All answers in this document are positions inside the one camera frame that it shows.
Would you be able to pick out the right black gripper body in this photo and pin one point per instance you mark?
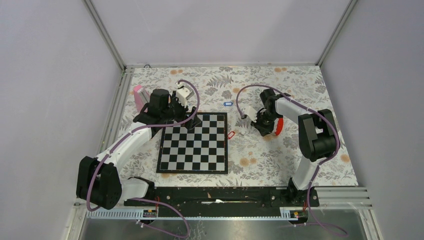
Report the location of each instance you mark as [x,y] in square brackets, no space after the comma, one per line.
[265,121]

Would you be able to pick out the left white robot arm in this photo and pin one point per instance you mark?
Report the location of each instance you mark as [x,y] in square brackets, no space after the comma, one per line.
[98,180]

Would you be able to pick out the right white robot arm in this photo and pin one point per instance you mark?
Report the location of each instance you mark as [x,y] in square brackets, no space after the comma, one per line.
[317,138]

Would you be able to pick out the red key tag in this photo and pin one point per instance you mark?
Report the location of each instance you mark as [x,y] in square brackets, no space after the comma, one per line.
[231,135]

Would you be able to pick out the black white chessboard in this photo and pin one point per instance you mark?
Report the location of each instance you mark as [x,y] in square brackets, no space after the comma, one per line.
[201,150]

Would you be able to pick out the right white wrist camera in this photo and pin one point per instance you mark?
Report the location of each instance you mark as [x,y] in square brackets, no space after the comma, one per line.
[248,112]

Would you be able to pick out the keyring with red fob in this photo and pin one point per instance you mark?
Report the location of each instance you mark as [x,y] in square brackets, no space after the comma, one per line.
[279,127]

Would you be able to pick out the floral table mat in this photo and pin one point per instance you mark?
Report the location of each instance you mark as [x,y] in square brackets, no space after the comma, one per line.
[253,160]

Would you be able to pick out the pink metronome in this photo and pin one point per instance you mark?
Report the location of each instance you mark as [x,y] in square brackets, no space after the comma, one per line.
[141,97]

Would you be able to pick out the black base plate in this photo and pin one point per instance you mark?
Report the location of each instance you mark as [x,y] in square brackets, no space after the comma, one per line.
[232,202]

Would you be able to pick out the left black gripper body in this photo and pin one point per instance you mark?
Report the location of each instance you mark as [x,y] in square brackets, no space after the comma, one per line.
[175,111]

